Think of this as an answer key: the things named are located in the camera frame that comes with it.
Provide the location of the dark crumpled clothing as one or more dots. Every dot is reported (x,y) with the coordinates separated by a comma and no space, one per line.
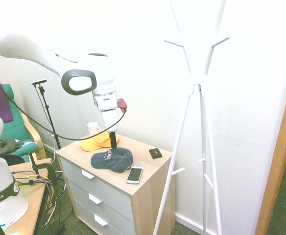
(7,144)

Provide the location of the black table clamp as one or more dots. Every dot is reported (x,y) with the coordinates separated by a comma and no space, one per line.
(50,171)

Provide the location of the white coat rack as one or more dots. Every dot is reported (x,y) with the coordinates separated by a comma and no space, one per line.
(196,76)

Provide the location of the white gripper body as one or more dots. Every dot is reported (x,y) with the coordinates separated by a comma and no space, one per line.
(107,107)

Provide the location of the green armchair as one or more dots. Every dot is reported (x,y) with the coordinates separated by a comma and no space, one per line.
(15,127)

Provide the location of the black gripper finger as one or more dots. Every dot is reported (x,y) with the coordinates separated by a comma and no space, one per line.
(113,140)

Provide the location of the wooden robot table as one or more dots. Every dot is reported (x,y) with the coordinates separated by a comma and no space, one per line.
(34,210)

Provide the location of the black tripod stand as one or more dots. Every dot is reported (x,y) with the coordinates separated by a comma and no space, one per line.
(50,120)

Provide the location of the light wooden dresser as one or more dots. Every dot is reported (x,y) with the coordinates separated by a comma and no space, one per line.
(148,191)

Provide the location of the black camera bar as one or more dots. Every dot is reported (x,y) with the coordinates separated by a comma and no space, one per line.
(39,82)

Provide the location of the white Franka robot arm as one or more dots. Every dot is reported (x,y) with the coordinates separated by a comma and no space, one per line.
(35,54)

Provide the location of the white smartphone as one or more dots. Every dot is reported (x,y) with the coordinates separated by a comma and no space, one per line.
(134,174)

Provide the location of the yellow baseball cap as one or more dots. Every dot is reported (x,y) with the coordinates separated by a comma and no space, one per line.
(94,144)

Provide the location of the wooden door frame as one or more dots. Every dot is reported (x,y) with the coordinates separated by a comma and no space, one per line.
(277,151)

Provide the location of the red wrist camera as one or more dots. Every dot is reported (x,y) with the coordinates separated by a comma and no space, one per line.
(122,102)

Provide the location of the navy blue baseball cap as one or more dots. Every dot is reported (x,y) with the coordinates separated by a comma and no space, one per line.
(111,160)

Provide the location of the white mug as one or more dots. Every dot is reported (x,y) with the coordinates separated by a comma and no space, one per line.
(92,128)

